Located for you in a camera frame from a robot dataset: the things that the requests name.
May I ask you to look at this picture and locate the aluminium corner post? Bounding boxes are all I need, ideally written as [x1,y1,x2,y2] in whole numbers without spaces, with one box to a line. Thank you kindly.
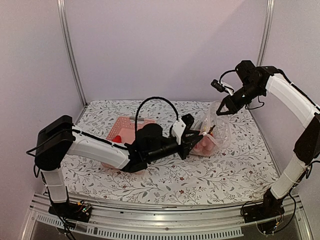
[246,0,275,106]
[56,0,88,108]

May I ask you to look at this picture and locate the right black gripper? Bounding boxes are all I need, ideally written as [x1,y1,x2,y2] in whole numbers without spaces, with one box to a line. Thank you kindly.
[216,81,264,116]

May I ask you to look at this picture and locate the black camera cable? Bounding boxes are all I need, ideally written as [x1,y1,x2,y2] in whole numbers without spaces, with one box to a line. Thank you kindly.
[218,69,237,83]
[132,96,180,141]

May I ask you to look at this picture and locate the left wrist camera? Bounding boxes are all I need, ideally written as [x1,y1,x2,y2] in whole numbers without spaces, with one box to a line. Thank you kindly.
[169,113,195,145]

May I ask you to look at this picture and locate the orange toy fruit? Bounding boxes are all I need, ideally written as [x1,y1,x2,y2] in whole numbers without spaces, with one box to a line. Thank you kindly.
[112,135,122,143]

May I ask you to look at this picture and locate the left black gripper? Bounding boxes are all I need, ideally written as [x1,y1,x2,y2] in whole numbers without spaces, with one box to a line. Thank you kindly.
[146,130,203,163]

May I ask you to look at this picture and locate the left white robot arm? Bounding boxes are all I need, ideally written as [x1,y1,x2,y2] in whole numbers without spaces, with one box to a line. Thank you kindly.
[28,114,204,217]

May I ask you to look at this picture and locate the pink plastic basket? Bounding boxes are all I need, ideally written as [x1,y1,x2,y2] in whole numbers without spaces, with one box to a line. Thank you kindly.
[101,116,156,169]

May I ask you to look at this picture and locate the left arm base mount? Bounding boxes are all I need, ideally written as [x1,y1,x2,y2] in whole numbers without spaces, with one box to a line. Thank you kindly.
[48,195,93,223]

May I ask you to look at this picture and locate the clear zip top bag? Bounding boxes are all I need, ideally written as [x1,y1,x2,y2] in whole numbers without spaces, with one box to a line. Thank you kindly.
[192,101,231,157]

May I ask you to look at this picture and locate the red yellow toy fruit bunch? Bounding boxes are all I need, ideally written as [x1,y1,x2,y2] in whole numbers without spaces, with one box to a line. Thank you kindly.
[192,135,216,156]

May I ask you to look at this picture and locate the right aluminium corner post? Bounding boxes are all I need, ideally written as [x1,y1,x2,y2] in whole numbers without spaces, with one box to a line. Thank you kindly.
[246,0,275,106]

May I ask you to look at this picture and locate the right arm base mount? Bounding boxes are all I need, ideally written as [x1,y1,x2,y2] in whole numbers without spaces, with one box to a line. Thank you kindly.
[240,189,285,223]

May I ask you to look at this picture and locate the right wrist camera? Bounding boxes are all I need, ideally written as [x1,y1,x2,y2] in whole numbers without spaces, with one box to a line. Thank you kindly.
[210,79,235,96]

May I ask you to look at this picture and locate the right black camera cable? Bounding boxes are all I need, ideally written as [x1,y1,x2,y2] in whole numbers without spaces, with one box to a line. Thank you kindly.
[218,69,237,83]

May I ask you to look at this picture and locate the left aluminium corner post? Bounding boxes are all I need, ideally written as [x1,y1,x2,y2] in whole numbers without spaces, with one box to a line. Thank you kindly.
[56,0,88,108]

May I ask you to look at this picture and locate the aluminium front rail frame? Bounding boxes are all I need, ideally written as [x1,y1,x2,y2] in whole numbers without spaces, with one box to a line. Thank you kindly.
[19,193,314,240]

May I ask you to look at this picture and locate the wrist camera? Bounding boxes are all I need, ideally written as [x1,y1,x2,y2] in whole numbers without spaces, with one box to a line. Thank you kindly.
[210,79,235,96]
[169,113,195,145]

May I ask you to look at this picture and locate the left black camera cable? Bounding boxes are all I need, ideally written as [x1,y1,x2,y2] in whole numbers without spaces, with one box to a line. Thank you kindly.
[132,96,180,141]

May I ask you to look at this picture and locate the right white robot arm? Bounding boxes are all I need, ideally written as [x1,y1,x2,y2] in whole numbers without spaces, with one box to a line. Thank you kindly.
[211,60,320,200]

